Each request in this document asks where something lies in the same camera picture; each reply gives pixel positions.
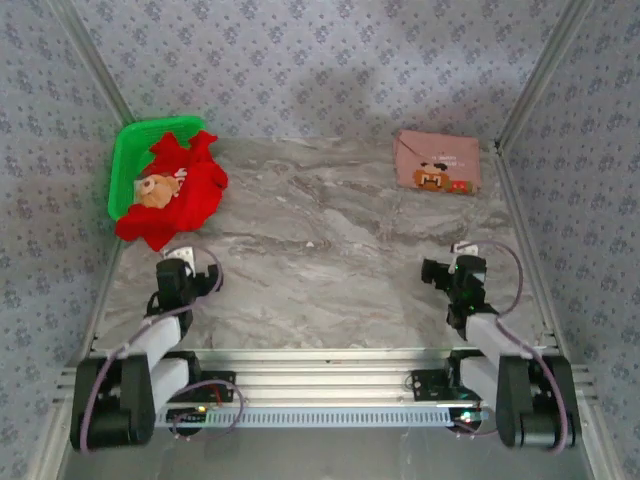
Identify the red t-shirt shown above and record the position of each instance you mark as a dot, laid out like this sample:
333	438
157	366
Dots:
195	200

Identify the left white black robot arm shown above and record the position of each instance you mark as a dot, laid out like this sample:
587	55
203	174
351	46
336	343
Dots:
160	340

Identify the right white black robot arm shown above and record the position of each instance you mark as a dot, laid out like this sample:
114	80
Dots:
485	335

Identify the folded pink printed t-shirt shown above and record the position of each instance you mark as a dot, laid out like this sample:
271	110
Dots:
440	150

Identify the small circuit board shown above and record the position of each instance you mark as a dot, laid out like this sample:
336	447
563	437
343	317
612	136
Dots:
187	415
467	416

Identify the green plastic basket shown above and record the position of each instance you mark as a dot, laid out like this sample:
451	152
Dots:
127	150

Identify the floral patterned backdrop cloth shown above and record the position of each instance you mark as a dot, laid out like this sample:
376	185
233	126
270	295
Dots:
320	50

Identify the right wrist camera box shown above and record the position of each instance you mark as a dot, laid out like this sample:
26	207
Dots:
462	248

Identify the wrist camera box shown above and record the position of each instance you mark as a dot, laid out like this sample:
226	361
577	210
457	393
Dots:
462	248
181	254

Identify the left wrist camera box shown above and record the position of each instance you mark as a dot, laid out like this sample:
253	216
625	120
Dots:
181	254

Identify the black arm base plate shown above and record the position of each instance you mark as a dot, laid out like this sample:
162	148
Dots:
430	384
215	380

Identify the aluminium rail frame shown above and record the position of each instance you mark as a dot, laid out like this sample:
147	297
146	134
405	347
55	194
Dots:
320	370

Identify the aluminium frame post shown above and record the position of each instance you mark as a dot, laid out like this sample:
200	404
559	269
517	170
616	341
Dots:
545	65
95	60

